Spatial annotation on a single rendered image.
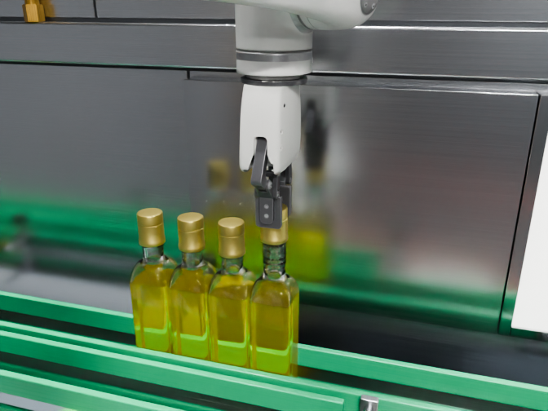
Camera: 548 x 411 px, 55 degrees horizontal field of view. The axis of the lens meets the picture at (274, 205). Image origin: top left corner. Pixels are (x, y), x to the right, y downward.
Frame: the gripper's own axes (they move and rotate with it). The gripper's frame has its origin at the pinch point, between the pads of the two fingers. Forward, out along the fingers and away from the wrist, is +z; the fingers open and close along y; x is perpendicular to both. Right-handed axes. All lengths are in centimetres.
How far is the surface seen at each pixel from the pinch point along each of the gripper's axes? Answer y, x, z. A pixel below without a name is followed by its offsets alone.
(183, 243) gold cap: 1.6, -11.9, 6.0
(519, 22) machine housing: -15.7, 26.3, -21.0
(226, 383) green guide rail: 6.1, -4.6, 23.1
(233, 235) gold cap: 1.4, -4.9, 4.0
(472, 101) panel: -12.3, 22.0, -11.8
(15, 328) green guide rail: 4.3, -39.6, 22.7
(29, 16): -12.3, -42.2, -21.2
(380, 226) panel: -12.3, 12.0, 6.3
